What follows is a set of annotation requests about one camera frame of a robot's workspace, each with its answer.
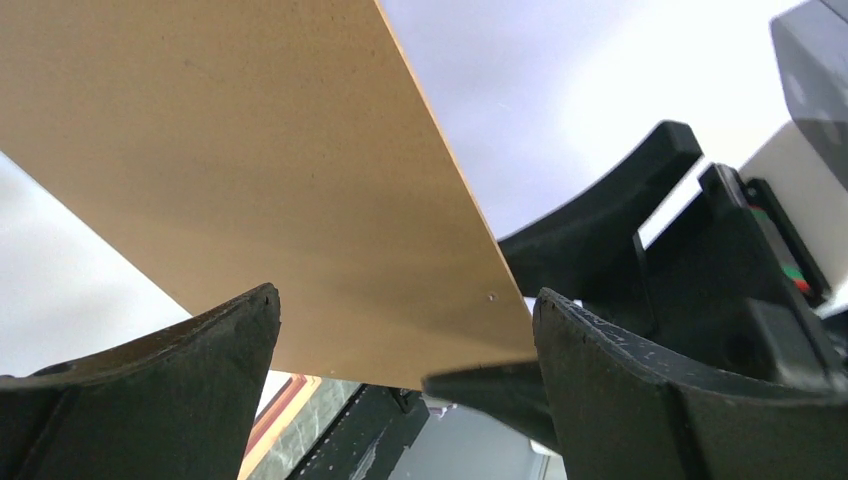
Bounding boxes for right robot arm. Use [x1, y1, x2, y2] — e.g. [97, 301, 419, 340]
[422, 1, 847, 479]

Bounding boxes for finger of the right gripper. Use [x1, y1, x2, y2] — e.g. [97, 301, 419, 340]
[422, 360, 560, 453]

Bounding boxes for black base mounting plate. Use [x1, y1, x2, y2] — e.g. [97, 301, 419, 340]
[288, 384, 430, 480]

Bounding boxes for wooden picture frame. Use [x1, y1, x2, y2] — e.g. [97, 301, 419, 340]
[238, 370, 360, 479]

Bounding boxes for landscape photo print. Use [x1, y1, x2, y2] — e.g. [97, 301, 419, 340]
[1, 157, 190, 376]

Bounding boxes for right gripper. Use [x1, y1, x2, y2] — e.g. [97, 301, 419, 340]
[498, 120, 847, 391]

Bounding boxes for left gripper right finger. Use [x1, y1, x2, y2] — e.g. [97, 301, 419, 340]
[533, 289, 847, 479]

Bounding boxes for brown backing board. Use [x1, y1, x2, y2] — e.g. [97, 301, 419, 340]
[1, 1, 535, 388]

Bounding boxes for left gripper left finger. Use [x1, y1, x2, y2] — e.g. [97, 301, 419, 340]
[1, 283, 281, 479]

